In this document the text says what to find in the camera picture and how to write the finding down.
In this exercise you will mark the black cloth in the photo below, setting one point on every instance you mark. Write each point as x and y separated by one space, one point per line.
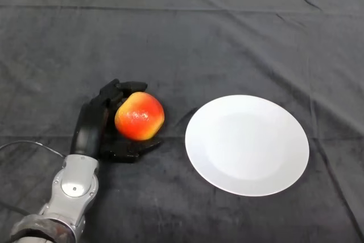
199 41

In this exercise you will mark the round white plate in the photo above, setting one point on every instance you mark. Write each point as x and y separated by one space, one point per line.
247 145

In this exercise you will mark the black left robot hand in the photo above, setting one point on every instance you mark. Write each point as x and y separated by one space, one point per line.
89 129

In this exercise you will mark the red and yellow apple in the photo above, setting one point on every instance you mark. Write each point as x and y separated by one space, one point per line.
139 116

